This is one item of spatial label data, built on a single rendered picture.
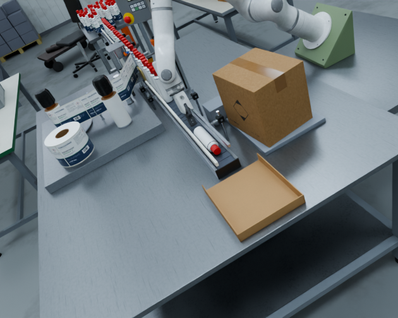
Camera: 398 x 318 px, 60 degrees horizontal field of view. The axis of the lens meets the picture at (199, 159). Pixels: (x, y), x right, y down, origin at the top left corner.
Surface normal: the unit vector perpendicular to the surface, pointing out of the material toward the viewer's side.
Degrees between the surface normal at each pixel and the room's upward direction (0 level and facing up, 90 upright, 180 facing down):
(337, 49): 90
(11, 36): 90
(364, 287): 0
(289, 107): 90
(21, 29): 90
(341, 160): 0
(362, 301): 0
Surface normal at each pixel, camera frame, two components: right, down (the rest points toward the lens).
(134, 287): -0.33, -0.73
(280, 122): 0.48, 0.42
